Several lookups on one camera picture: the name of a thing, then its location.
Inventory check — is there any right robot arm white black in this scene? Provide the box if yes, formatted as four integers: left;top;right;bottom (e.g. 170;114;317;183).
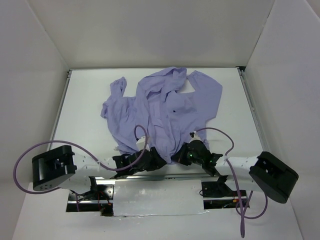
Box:
171;140;299;204

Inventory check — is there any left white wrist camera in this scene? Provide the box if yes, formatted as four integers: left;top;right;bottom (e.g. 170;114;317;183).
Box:
136;136;150;151

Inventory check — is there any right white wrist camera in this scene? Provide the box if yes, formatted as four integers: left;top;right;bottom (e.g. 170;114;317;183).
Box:
189;131;202;143

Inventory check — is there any silver foil tape panel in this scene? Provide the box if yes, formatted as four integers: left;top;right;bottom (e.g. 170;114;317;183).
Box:
113;179;206;217

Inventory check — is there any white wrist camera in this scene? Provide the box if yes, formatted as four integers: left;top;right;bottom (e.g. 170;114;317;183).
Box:
189;131;202;143
136;136;150;151

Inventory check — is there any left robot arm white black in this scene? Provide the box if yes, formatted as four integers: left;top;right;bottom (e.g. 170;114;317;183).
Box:
32;145;167;200

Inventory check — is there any lavender zip-up jacket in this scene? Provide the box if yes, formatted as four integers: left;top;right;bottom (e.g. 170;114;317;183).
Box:
100;67;223;163

